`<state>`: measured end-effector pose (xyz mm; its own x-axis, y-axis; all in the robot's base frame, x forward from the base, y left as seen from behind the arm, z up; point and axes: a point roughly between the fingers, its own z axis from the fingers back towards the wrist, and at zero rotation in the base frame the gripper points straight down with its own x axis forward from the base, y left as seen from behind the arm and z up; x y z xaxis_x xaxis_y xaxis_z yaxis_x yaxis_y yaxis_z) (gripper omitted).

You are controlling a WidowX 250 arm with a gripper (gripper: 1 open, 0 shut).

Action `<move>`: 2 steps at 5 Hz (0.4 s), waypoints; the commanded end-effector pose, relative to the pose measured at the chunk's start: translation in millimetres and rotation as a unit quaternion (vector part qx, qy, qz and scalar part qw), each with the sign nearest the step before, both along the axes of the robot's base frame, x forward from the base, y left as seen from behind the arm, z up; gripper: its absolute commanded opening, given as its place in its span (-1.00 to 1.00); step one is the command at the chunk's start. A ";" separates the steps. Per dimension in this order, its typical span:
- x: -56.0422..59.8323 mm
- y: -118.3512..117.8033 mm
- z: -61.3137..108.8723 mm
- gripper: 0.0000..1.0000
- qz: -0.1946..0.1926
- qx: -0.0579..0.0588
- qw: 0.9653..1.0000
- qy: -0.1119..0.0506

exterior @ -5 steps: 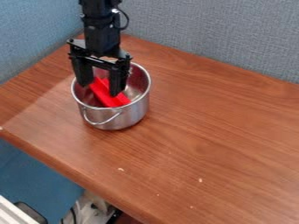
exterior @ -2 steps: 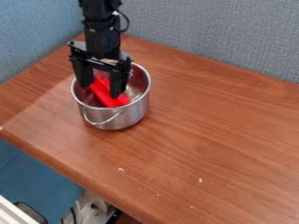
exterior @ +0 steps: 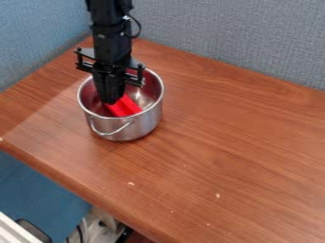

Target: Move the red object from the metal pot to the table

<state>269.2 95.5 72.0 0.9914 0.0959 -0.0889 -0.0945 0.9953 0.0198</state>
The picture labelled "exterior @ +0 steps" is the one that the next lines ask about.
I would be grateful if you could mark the white plastic bag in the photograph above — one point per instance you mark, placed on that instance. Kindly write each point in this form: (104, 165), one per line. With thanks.
(98, 228)

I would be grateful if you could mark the silver metal pot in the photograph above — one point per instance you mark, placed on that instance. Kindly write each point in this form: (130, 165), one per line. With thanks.
(128, 127)

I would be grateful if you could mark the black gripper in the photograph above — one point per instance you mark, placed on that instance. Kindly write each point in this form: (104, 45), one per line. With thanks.
(111, 53)

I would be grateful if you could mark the black floor object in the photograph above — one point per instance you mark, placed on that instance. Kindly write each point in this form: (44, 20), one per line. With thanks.
(33, 230)

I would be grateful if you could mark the white radiator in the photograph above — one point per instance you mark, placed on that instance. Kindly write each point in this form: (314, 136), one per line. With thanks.
(12, 233)

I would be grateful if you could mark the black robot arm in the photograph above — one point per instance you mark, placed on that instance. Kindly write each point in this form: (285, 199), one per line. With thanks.
(110, 13)

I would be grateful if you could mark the red block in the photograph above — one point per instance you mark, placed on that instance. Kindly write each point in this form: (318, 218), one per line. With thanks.
(124, 107)

